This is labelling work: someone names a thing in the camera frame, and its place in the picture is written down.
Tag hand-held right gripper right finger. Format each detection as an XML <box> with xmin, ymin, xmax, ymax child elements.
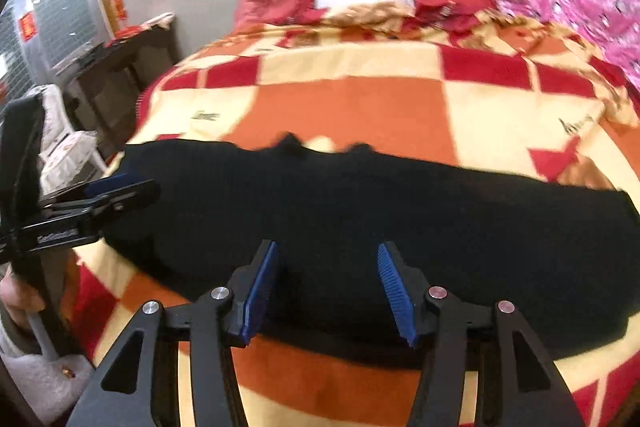
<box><xmin>376</xmin><ymin>241</ymin><xmax>586</xmax><ymax>427</ymax></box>

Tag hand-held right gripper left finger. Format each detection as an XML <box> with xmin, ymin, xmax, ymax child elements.
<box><xmin>67</xmin><ymin>239</ymin><xmax>281</xmax><ymax>427</ymax></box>

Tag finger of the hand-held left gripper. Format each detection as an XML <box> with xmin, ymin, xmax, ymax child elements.
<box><xmin>44</xmin><ymin>173</ymin><xmax>132</xmax><ymax>210</ymax></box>
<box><xmin>31</xmin><ymin>179</ymin><xmax>162</xmax><ymax>254</ymax></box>

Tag black pants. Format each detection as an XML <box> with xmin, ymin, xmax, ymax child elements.
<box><xmin>101</xmin><ymin>133</ymin><xmax>640</xmax><ymax>357</ymax></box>

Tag person's left forearm white sleeve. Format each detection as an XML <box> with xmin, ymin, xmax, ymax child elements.
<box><xmin>0</xmin><ymin>307</ymin><xmax>96</xmax><ymax>426</ymax></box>

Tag person's left hand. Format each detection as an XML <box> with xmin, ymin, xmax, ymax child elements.
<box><xmin>0</xmin><ymin>274</ymin><xmax>49</xmax><ymax>329</ymax></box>

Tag white cardboard box red print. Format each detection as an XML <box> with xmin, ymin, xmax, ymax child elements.
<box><xmin>40</xmin><ymin>131</ymin><xmax>103</xmax><ymax>192</ymax></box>

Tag white plastic chair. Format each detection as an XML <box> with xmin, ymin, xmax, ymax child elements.
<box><xmin>22</xmin><ymin>83</ymin><xmax>108</xmax><ymax>195</ymax></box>

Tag dark wooden table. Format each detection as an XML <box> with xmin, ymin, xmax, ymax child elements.
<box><xmin>64</xmin><ymin>13</ymin><xmax>181</xmax><ymax>158</ymax></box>

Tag red paper square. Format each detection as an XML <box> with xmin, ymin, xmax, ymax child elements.
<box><xmin>18</xmin><ymin>14</ymin><xmax>38</xmax><ymax>42</ymax></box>

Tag window with grid pane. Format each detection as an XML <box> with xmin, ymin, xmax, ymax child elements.
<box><xmin>0</xmin><ymin>0</ymin><xmax>108</xmax><ymax>108</ymax></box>

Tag orange red checked blanket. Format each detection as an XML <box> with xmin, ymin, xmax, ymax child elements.
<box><xmin>60</xmin><ymin>2</ymin><xmax>640</xmax><ymax>427</ymax></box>

